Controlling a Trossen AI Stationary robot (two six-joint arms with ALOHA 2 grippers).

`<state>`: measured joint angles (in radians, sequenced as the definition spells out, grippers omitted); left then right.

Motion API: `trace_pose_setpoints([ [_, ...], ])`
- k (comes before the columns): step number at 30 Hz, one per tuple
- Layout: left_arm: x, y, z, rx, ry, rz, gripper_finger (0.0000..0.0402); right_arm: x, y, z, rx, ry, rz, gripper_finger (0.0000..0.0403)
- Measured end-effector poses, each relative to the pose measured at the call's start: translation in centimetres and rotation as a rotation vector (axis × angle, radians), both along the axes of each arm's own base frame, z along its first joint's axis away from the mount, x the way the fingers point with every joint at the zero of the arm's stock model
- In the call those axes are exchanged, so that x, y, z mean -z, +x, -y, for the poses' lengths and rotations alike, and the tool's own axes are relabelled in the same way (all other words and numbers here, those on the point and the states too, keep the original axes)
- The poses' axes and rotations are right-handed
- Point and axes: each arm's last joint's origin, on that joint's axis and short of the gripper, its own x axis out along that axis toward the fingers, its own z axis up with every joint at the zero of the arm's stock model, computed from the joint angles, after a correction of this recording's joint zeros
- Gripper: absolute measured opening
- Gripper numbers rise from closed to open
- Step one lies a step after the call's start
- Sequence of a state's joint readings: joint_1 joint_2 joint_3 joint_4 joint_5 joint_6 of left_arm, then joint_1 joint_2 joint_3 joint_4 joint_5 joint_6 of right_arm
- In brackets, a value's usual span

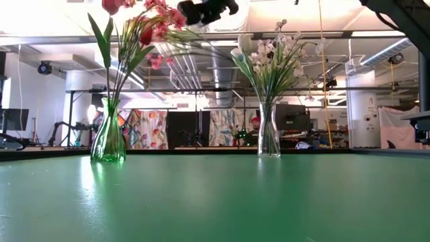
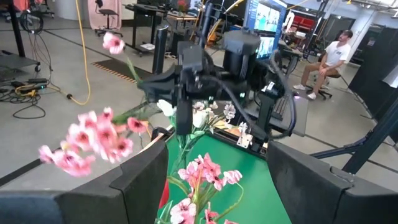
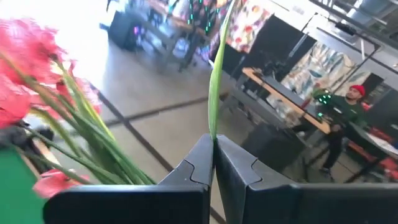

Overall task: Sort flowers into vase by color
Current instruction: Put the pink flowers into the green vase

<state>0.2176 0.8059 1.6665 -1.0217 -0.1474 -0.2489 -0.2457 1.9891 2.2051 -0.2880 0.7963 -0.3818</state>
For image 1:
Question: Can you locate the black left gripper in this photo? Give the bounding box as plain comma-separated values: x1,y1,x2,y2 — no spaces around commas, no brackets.
177,0,241,26

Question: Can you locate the pink blossom spray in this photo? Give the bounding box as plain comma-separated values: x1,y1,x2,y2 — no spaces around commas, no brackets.
122,0,238,61
114,19,175,102

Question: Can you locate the red artificial tulip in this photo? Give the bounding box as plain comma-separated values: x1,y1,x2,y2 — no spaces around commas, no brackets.
112,26,155,102
87,0,125,102

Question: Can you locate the white artificial tulip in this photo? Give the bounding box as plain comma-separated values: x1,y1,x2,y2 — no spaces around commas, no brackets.
236,32,269,104
230,47,269,104

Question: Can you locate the white blossom spray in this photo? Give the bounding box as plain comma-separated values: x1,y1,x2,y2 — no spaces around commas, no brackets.
268,32,327,102
248,19,296,104

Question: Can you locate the clear glass vase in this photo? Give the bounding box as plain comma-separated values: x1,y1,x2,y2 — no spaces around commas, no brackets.
257,102,282,158
89,97,127,163

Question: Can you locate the left clear glass vase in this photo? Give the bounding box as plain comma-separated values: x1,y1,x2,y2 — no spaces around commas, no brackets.
89,97,127,163

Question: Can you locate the black partition panel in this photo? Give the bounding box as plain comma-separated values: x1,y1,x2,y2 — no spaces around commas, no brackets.
167,110,211,149

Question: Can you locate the white leaf-print curtain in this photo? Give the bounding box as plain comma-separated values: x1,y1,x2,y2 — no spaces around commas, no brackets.
210,109,249,147

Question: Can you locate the colourful floral curtain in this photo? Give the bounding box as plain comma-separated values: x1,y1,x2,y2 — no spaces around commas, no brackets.
126,109,169,151

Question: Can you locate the person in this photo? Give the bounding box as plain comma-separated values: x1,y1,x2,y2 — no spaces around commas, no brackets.
251,116,263,137

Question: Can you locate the black monitor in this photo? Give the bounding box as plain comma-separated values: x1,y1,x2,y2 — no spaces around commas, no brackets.
275,103,312,132
0,108,30,132

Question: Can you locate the green table mat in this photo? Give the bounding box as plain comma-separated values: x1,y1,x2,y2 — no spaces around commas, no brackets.
0,153,430,242

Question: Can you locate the pink cloth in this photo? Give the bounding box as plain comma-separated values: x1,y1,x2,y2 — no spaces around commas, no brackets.
379,106,421,149

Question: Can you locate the silver ceiling air duct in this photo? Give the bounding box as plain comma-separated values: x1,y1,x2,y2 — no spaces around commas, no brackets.
211,36,236,108

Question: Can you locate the black metal gantry frame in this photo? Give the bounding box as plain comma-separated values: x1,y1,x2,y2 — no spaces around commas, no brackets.
65,87,248,149

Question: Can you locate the black table frame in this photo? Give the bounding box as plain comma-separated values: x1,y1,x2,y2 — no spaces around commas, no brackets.
0,147,430,163

